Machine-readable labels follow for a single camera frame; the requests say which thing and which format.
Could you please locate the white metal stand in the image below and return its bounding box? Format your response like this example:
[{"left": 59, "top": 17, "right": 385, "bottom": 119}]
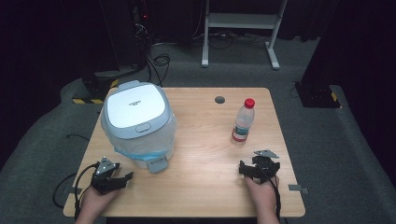
[{"left": 201, "top": 0, "right": 288, "bottom": 71}]

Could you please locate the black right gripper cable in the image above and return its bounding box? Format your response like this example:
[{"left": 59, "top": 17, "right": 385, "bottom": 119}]
[{"left": 254, "top": 161, "right": 282, "bottom": 221}]

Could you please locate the person's right hand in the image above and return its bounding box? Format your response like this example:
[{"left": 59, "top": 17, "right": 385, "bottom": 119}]
[{"left": 243, "top": 175, "right": 280, "bottom": 217}]

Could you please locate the person's left hand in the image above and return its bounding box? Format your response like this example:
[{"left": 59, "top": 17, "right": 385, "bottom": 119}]
[{"left": 78, "top": 186, "right": 123, "bottom": 219}]

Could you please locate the thin black floor cable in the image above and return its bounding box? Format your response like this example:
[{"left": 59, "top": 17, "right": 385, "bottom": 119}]
[{"left": 65, "top": 133, "right": 91, "bottom": 142}]

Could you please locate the clear water bottle red cap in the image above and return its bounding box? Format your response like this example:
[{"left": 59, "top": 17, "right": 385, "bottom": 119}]
[{"left": 231, "top": 97, "right": 256, "bottom": 144}]

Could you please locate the white grey pedal trash can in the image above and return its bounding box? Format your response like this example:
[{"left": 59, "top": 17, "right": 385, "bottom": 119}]
[{"left": 100, "top": 79, "right": 177, "bottom": 175}]

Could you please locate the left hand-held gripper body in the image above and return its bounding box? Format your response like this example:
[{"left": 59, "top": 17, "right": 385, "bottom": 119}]
[{"left": 91, "top": 156, "right": 126, "bottom": 196}]

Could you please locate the black stand base striped edge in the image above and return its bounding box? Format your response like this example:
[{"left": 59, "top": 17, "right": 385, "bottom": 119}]
[{"left": 71, "top": 70, "right": 120, "bottom": 105}]

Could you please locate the dark equipment rack with wires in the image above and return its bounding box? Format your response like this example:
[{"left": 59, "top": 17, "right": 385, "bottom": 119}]
[{"left": 129, "top": 0, "right": 154, "bottom": 71}]

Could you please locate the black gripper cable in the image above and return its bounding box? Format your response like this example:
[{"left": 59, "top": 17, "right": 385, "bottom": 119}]
[
  {"left": 73, "top": 161, "right": 101, "bottom": 221},
  {"left": 254, "top": 161, "right": 282, "bottom": 221}
]

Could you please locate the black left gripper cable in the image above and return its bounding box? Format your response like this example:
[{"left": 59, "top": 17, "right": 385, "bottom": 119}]
[{"left": 73, "top": 161, "right": 101, "bottom": 221}]

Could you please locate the clear plastic trash bag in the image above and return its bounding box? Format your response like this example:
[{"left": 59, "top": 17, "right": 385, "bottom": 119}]
[{"left": 100, "top": 106, "right": 177, "bottom": 162}]

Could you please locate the black floor cable bundle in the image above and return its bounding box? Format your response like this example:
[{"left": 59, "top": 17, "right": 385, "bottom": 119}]
[{"left": 145, "top": 51, "right": 172, "bottom": 89}]

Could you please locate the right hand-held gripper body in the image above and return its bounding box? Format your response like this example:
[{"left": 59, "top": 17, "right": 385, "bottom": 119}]
[{"left": 249, "top": 149, "right": 281, "bottom": 185}]

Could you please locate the grey table bracket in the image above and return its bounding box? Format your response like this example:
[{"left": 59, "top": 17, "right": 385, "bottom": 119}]
[
  {"left": 61, "top": 185, "right": 83, "bottom": 196},
  {"left": 288, "top": 183, "right": 310, "bottom": 196}
]

